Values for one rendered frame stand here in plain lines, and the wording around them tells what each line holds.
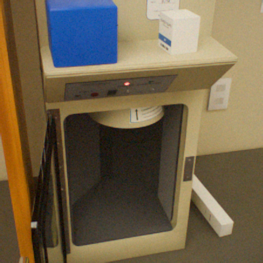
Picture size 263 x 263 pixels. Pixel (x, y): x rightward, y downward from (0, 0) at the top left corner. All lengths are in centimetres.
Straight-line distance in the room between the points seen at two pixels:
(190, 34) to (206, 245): 62
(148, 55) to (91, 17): 13
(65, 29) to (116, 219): 59
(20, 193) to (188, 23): 42
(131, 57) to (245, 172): 83
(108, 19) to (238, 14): 75
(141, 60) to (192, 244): 61
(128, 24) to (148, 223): 53
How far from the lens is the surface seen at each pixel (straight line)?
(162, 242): 109
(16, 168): 76
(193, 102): 87
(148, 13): 77
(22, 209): 82
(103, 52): 65
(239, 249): 116
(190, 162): 95
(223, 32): 134
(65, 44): 64
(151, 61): 68
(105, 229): 106
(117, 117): 86
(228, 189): 135
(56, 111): 80
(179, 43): 71
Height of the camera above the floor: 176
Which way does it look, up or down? 32 degrees down
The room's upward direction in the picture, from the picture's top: 2 degrees clockwise
